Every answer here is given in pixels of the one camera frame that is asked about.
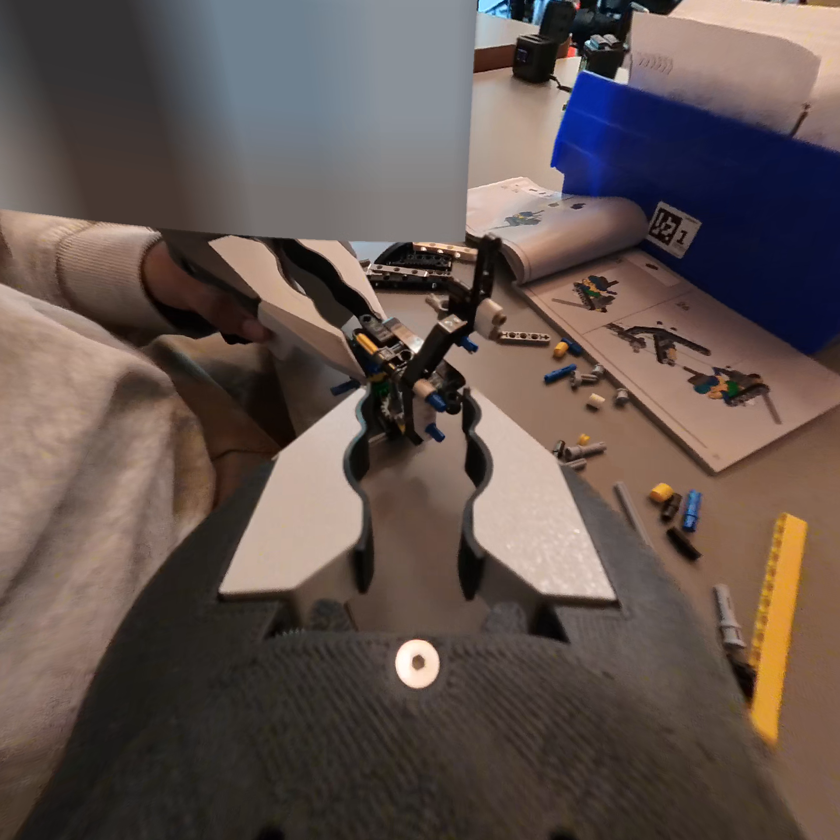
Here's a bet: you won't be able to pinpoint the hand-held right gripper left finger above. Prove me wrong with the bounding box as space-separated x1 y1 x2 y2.
218 387 376 618

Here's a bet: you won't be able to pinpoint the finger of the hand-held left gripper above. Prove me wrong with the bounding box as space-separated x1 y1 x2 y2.
209 236 370 388
289 238 389 324

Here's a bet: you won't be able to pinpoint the person's left hand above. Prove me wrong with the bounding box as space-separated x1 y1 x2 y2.
143 238 274 346

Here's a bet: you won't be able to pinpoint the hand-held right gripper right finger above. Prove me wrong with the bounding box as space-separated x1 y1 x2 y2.
461 386 619 614

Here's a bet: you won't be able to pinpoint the blue bin with tag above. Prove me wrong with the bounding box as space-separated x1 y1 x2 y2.
550 70 840 357

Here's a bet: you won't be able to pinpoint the white paper sheets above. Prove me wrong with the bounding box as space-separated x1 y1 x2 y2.
626 0 840 153

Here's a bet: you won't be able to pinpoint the lego instruction booklet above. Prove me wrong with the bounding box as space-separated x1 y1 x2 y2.
465 176 840 475

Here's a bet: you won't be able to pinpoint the black lego frame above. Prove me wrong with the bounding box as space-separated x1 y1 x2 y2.
366 240 479 291

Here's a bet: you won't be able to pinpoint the person's grey hoodie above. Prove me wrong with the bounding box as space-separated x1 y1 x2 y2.
0 282 303 840

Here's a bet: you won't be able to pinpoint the black box device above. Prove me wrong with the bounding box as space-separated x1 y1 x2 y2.
537 0 580 39
583 31 632 74
514 33 560 84

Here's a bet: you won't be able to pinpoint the long yellow lego beam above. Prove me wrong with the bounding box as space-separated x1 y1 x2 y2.
748 513 809 746

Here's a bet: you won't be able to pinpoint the grey lego axle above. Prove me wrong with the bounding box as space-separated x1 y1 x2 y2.
613 482 652 547

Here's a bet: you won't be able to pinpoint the person's left forearm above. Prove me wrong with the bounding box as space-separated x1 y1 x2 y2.
0 209 166 329

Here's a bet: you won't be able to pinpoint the black lego assembly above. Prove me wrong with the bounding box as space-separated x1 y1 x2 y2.
330 231 508 448

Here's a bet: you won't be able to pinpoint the person's tan pants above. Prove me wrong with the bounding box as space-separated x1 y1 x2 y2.
147 331 299 473

